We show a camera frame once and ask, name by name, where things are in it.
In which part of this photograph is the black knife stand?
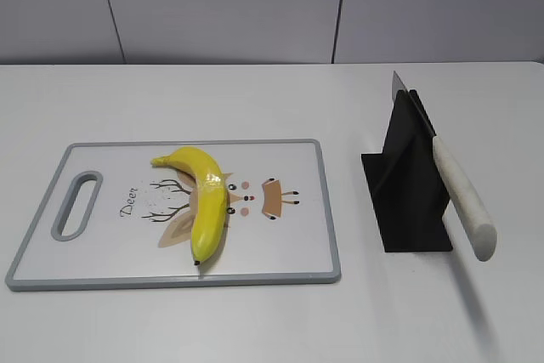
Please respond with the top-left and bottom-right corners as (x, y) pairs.
(361, 90), (452, 252)

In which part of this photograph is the yellow plastic banana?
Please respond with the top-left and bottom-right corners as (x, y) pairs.
(150, 146), (228, 265)

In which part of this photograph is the white deer cutting board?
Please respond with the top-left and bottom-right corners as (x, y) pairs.
(5, 139), (341, 291)

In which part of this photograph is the white-handled kitchen knife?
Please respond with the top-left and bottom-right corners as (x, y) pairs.
(392, 71), (498, 262)

